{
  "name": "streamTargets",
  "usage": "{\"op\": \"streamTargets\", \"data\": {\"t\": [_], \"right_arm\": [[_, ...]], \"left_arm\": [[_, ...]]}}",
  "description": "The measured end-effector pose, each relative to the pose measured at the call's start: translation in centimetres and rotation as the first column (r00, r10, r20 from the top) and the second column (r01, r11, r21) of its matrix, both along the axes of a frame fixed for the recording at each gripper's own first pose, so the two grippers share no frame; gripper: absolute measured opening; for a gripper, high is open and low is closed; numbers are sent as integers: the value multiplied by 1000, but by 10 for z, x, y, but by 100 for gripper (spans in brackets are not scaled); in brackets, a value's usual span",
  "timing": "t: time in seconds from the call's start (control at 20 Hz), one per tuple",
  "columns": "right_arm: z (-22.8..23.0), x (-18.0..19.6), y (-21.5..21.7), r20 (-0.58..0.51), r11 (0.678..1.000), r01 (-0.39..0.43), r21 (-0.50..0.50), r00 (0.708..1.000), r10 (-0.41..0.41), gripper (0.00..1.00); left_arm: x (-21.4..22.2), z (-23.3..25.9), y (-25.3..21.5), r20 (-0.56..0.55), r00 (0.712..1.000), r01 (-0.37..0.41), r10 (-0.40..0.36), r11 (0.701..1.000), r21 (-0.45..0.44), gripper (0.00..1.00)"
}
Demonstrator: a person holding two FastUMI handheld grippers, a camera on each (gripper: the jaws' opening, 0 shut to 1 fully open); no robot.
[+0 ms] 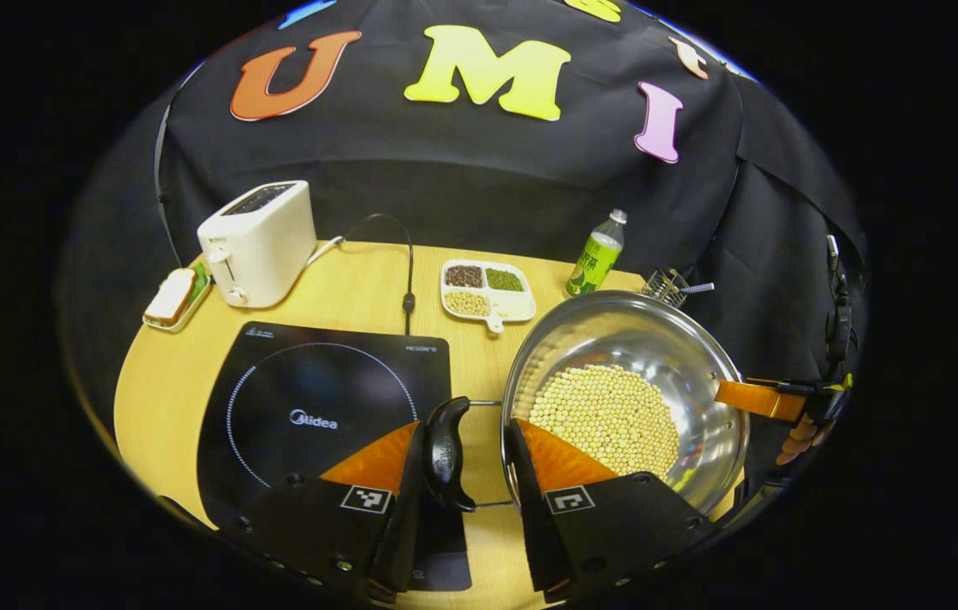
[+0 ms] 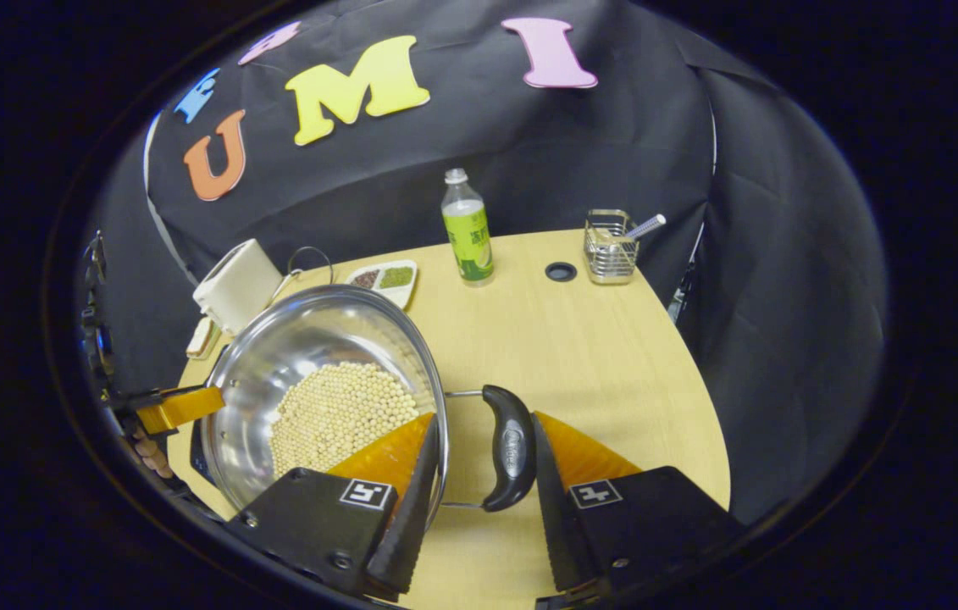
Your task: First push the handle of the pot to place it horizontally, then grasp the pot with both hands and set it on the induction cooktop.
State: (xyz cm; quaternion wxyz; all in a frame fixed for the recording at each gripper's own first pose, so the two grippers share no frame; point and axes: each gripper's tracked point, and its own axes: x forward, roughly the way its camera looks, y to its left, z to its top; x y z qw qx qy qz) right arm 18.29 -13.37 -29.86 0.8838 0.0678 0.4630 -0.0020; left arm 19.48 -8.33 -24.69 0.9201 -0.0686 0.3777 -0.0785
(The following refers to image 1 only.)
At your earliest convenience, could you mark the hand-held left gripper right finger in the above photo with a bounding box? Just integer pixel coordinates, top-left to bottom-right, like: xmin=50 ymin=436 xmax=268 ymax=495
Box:
xmin=506 ymin=417 xmax=712 ymax=604

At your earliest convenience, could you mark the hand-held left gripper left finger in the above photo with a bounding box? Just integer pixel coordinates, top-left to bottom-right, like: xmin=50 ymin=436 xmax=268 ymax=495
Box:
xmin=220 ymin=419 xmax=429 ymax=604

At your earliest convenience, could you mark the black power cable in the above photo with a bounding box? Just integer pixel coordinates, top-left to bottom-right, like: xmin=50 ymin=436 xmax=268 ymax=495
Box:
xmin=335 ymin=213 xmax=418 ymax=337

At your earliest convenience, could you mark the slice of bread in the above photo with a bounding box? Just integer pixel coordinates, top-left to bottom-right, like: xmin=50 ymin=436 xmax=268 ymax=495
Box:
xmin=144 ymin=268 xmax=197 ymax=327

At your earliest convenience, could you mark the steel pot with black handles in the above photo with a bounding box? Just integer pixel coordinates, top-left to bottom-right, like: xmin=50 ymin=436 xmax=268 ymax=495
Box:
xmin=425 ymin=290 xmax=752 ymax=518

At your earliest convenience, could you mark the metal wire utensil holder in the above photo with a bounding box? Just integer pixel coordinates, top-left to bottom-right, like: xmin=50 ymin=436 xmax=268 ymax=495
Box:
xmin=641 ymin=268 xmax=691 ymax=308

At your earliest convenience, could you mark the white toaster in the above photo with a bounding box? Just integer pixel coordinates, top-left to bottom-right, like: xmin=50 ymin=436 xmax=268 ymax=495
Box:
xmin=197 ymin=180 xmax=318 ymax=309

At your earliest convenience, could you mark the black hanging cable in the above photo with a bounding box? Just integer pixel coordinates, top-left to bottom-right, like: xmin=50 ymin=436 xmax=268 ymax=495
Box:
xmin=822 ymin=233 xmax=857 ymax=365

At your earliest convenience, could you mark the green label drink bottle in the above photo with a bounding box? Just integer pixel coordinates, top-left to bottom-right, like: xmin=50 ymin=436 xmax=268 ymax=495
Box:
xmin=565 ymin=209 xmax=628 ymax=297

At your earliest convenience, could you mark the black induction cooktop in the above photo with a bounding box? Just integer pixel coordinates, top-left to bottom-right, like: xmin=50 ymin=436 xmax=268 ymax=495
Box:
xmin=197 ymin=320 xmax=473 ymax=594

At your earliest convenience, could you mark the white toaster cable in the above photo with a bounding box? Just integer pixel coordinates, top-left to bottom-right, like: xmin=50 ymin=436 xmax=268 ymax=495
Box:
xmin=305 ymin=236 xmax=346 ymax=268

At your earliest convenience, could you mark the white divided plate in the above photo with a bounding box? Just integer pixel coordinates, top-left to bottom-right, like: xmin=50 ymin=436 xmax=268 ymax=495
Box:
xmin=440 ymin=259 xmax=537 ymax=335

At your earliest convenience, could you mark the small portion of soybeans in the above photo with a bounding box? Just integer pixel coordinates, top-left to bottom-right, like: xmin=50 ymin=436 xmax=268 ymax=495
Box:
xmin=446 ymin=291 xmax=490 ymax=318

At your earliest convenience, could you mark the pile of yellow soybeans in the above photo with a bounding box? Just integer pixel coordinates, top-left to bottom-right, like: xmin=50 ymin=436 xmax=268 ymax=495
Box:
xmin=528 ymin=364 xmax=681 ymax=478

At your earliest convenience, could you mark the small green tray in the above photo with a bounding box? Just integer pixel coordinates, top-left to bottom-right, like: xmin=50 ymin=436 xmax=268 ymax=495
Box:
xmin=142 ymin=258 xmax=214 ymax=333

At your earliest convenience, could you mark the black backdrop cloth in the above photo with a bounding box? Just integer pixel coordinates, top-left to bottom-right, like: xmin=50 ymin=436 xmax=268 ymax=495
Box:
xmin=55 ymin=0 xmax=869 ymax=509

